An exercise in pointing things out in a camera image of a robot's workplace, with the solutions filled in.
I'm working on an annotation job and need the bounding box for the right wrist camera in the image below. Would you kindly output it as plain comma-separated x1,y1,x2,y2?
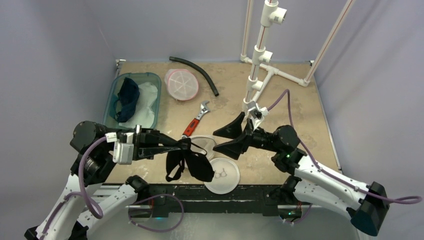
247,101,269,131

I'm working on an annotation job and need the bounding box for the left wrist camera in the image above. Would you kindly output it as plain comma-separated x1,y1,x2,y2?
104,132,135,165

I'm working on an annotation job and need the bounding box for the white PVC pipe rack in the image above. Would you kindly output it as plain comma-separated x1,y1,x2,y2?
240,0,355,112

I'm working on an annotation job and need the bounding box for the black bra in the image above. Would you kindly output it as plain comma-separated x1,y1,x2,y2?
165,138,215,183

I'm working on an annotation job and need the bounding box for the black rubber hose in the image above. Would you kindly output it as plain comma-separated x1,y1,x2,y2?
168,56,220,98

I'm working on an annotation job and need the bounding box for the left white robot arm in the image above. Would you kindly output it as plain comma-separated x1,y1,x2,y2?
24,121,191,240

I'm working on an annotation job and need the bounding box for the red handled adjustable wrench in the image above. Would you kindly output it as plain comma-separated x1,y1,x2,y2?
181,100,211,139

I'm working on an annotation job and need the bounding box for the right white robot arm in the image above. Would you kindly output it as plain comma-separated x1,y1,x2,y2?
213,112,390,237

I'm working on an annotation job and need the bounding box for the white cloth garment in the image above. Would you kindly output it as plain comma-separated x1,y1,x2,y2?
118,82,158,129

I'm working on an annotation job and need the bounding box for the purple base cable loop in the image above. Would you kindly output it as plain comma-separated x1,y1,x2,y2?
127,193,185,233

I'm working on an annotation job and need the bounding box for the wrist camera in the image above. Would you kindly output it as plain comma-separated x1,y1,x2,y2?
247,101,269,131
104,132,135,165

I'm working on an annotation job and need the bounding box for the teal plastic bin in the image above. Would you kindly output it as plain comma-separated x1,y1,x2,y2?
102,72,162,129

